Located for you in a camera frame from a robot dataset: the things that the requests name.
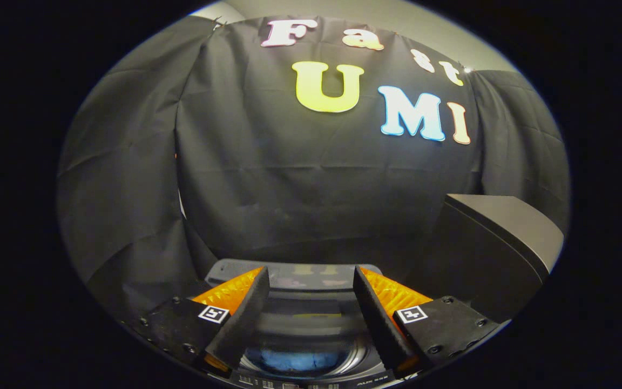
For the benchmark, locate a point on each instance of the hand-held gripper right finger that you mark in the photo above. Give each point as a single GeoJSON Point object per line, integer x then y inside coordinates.
{"type": "Point", "coordinates": [378, 319]}

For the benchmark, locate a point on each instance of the dark washing machine lid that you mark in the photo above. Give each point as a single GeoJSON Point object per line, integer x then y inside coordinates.
{"type": "Point", "coordinates": [311, 329]}

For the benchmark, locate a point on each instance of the black backdrop cloth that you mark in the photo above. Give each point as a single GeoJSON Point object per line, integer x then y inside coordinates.
{"type": "Point", "coordinates": [262, 178]}

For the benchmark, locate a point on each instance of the light blue polo shirt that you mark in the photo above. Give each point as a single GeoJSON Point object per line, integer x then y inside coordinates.
{"type": "Point", "coordinates": [300, 361]}

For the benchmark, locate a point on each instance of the black side table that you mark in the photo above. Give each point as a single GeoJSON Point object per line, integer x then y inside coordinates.
{"type": "Point", "coordinates": [500, 237]}

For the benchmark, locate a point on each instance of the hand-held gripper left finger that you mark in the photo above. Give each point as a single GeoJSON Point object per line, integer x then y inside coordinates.
{"type": "Point", "coordinates": [241, 319]}

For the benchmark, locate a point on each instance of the dark grey washing machine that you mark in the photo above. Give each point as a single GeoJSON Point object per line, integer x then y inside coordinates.
{"type": "Point", "coordinates": [311, 278]}

